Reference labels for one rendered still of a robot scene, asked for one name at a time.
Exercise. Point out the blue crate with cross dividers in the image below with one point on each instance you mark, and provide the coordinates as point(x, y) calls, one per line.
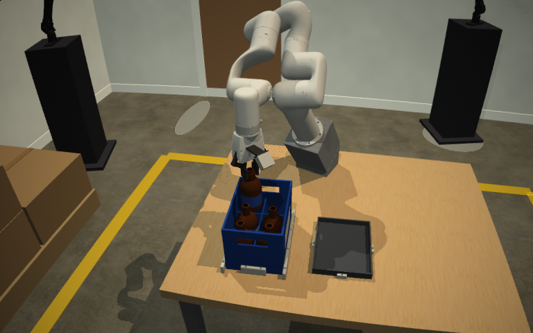
point(271, 257)

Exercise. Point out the brown glass bottle with blue label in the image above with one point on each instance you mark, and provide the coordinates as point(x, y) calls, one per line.
point(251, 190)

